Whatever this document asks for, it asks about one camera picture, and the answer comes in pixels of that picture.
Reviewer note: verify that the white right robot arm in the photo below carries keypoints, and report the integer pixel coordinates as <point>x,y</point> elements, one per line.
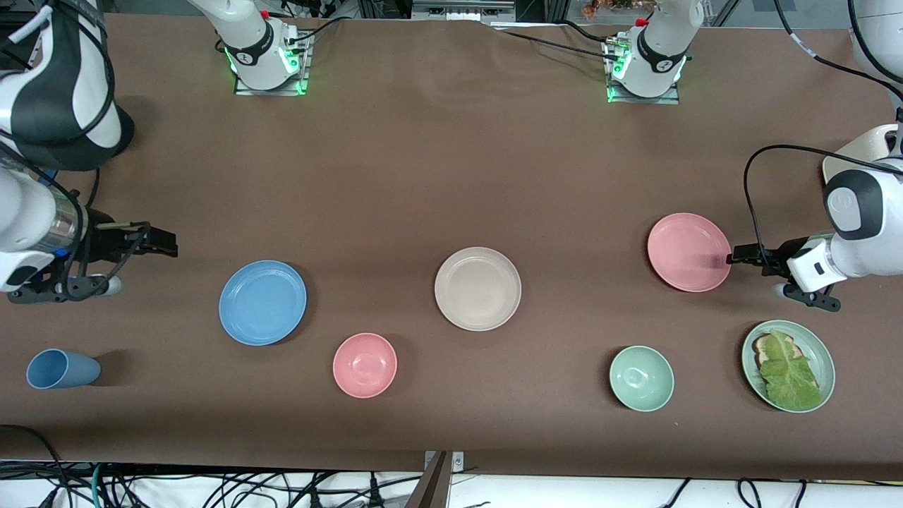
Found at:
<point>42,92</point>

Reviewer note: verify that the green plate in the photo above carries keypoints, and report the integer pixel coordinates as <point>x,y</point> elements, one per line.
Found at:
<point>822,353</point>

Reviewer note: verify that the dark angled bar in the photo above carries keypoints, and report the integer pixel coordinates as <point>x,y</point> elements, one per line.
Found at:
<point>432,487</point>

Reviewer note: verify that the metal table edge bracket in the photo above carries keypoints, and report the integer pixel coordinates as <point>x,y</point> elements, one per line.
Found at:
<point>457,460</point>

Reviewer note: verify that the blue cup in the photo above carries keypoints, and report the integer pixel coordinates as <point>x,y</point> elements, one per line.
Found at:
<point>60,370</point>

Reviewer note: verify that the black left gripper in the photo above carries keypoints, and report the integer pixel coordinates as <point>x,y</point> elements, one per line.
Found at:
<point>779,255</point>

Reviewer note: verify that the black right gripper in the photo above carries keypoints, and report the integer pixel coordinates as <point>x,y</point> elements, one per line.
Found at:
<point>104,241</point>

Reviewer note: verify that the small green bowl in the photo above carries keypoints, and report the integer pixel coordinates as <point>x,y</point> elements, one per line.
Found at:
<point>641,379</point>

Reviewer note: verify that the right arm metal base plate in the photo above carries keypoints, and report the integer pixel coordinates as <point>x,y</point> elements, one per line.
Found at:
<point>271,92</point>

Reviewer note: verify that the beige plate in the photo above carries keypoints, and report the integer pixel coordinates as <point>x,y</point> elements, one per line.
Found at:
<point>477,288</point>

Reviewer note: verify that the beige toaster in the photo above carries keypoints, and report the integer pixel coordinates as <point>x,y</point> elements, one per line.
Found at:
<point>857,148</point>

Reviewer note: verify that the grey power strip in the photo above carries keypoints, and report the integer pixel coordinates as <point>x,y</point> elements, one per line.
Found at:
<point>458,10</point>

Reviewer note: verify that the small pink bowl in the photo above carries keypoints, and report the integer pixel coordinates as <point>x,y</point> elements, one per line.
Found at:
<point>365,365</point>

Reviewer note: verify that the pink plate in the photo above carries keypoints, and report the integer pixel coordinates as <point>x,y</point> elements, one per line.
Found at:
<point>689,252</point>

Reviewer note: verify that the toast slice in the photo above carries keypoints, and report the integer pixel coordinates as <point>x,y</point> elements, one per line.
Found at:
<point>760,346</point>

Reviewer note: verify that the blue plate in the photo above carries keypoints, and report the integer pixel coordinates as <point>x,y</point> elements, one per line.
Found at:
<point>262,303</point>

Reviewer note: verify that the green lettuce leaf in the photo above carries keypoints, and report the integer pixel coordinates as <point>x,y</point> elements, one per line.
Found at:
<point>790,377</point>

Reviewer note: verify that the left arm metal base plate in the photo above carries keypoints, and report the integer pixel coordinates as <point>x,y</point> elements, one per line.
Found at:
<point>635,100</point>

